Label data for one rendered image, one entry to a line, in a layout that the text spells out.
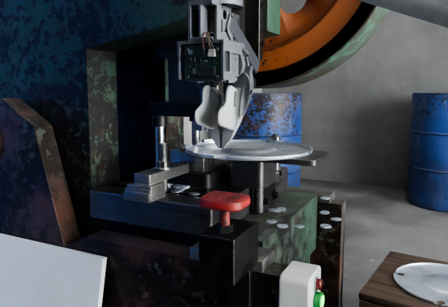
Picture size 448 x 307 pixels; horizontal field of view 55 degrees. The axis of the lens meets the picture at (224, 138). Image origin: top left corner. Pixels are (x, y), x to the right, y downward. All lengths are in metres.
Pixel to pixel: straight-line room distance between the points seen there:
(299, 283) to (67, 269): 0.49
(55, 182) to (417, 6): 0.78
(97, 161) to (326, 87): 3.49
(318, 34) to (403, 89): 2.97
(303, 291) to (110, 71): 0.64
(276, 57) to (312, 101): 3.06
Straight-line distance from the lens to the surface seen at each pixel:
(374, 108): 4.24
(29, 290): 1.07
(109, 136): 1.04
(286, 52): 1.30
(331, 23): 1.28
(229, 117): 0.61
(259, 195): 0.95
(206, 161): 0.97
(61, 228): 1.00
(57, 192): 1.01
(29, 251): 1.06
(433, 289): 1.43
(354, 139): 4.29
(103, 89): 1.02
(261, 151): 0.94
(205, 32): 0.58
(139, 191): 0.85
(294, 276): 0.72
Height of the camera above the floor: 0.92
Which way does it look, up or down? 7 degrees down
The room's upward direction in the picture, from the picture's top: straight up
